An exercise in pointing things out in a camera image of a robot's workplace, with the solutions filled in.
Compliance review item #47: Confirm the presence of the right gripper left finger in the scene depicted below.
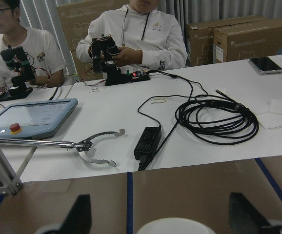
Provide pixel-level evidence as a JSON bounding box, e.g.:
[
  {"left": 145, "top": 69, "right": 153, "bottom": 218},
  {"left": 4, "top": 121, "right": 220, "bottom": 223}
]
[{"left": 35, "top": 194, "right": 92, "bottom": 234}]

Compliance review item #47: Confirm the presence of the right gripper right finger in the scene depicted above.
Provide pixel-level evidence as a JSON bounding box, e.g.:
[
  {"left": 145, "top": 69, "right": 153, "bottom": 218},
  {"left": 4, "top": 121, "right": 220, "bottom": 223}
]
[{"left": 228, "top": 193, "right": 282, "bottom": 234}]

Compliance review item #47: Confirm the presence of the white plastic cup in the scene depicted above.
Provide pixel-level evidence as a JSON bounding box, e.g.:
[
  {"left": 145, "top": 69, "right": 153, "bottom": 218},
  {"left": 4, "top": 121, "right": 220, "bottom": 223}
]
[{"left": 137, "top": 217, "right": 215, "bottom": 234}]

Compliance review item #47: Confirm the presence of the metal reacher grabber tool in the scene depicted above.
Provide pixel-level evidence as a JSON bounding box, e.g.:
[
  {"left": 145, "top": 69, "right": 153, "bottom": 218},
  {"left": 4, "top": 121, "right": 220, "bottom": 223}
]
[{"left": 0, "top": 128, "right": 125, "bottom": 167}]

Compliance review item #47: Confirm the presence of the black power adapter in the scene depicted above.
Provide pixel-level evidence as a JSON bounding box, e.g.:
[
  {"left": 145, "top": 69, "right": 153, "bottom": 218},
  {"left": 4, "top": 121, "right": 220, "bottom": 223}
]
[{"left": 134, "top": 127, "right": 161, "bottom": 171}]

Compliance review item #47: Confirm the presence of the blue teach pendant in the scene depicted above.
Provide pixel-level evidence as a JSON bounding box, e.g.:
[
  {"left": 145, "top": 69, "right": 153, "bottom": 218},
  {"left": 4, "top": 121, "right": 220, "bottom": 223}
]
[{"left": 0, "top": 98, "right": 78, "bottom": 139}]

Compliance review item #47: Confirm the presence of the black smartphone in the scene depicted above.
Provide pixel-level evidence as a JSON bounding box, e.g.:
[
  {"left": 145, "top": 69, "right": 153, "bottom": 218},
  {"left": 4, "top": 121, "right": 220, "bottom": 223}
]
[{"left": 249, "top": 57, "right": 282, "bottom": 75}]

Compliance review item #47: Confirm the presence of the cardboard box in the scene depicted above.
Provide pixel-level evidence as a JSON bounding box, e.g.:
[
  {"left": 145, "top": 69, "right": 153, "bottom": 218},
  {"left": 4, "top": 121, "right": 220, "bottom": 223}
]
[{"left": 213, "top": 18, "right": 282, "bottom": 63}]

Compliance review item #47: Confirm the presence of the person in white hoodie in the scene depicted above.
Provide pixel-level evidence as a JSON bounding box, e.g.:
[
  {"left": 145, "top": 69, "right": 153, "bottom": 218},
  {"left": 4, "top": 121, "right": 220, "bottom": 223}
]
[{"left": 76, "top": 0, "right": 188, "bottom": 71}]

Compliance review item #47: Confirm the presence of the person in white t-shirt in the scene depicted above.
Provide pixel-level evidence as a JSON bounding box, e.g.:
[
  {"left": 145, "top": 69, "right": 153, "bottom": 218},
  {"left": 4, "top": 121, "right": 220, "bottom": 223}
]
[{"left": 0, "top": 0, "right": 66, "bottom": 91}]

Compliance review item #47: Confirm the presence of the coiled black cable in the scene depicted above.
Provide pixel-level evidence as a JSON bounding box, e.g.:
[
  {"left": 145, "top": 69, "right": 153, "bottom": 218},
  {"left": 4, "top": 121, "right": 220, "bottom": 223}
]
[{"left": 174, "top": 89, "right": 260, "bottom": 146}]

